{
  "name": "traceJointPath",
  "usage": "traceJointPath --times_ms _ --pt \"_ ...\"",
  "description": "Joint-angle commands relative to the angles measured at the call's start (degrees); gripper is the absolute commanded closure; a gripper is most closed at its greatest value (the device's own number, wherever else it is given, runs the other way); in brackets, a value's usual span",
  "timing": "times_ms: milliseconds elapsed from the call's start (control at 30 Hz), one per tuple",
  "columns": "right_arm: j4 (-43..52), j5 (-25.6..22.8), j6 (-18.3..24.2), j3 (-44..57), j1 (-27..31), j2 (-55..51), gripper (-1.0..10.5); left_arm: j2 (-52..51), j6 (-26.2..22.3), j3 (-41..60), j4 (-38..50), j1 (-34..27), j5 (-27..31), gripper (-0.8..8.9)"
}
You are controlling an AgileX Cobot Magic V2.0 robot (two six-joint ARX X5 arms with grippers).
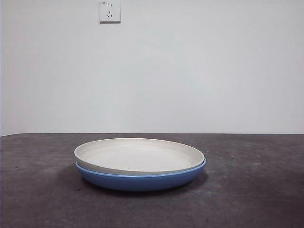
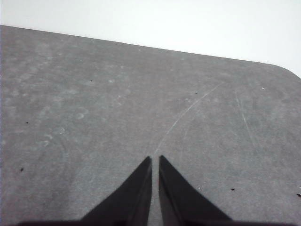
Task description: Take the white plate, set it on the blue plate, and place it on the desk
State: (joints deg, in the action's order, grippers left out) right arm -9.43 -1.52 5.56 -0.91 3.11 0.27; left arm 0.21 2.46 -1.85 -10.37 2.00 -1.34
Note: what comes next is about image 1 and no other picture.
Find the white round plate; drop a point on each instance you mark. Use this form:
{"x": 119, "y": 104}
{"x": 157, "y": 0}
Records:
{"x": 137, "y": 154}

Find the white wall socket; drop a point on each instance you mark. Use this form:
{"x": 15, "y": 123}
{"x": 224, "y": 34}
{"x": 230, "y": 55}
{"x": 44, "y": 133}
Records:
{"x": 109, "y": 17}

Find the blue round plate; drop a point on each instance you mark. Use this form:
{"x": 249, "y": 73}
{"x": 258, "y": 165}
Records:
{"x": 137, "y": 183}

